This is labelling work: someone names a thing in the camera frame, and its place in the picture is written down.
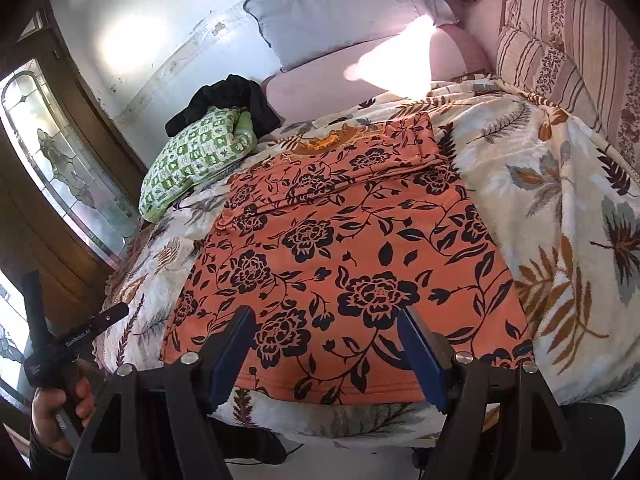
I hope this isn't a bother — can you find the leaf pattern fleece blanket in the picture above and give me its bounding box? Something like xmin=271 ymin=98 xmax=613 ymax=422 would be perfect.
xmin=93 ymin=77 xmax=639 ymax=448

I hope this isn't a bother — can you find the striped floral pillow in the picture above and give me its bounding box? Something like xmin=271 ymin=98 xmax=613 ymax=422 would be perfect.
xmin=496 ymin=0 xmax=639 ymax=168

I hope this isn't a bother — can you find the grey pillow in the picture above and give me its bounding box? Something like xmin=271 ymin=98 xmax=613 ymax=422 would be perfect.
xmin=243 ymin=0 xmax=458 ymax=70

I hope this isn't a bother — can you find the person's left hand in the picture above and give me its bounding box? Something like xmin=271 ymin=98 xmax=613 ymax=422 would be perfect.
xmin=32 ymin=377 xmax=94 ymax=457

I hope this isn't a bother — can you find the black garment on pillow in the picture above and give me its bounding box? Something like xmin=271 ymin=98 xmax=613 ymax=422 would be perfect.
xmin=165 ymin=75 xmax=282 ymax=138

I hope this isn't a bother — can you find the green white patterned pillow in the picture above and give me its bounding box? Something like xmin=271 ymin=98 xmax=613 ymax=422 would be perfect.
xmin=139 ymin=107 xmax=257 ymax=223

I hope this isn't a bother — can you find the wooden stained glass door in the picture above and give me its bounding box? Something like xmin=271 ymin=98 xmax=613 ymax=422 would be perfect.
xmin=1 ymin=6 xmax=145 ymax=327

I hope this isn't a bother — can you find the pink bolster cushion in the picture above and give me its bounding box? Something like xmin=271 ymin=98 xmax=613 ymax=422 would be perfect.
xmin=262 ymin=16 xmax=491 ymax=124

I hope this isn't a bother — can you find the orange black floral garment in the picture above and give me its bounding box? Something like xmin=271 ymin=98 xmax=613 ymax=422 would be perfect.
xmin=160 ymin=113 xmax=533 ymax=405

